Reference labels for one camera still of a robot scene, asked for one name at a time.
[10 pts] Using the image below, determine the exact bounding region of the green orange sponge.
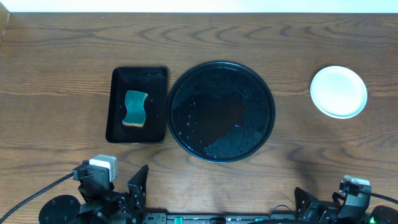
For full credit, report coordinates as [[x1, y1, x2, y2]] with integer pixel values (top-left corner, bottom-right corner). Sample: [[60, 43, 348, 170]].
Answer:
[[122, 90, 148, 128]]

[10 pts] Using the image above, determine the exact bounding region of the black round tray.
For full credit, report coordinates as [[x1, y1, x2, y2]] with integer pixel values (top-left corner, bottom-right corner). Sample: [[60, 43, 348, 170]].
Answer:
[[166, 61, 275, 163]]

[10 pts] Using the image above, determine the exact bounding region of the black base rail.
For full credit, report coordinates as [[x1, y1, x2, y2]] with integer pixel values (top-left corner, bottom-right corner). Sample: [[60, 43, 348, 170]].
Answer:
[[142, 212, 295, 224]]

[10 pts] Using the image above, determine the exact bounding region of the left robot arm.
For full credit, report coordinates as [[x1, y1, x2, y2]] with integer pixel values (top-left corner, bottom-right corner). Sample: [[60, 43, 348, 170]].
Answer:
[[39, 161, 149, 224]]

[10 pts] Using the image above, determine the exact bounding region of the light blue plate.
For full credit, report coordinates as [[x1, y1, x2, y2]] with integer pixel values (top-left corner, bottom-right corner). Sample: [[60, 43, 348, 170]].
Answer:
[[310, 65, 368, 119]]

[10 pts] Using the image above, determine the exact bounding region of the black rectangular tray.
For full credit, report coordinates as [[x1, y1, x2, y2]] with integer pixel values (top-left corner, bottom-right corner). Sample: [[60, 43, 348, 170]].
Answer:
[[106, 66, 167, 143]]

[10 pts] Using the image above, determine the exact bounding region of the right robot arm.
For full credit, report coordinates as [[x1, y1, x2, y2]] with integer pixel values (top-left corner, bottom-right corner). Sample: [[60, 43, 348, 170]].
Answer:
[[294, 181, 397, 224]]

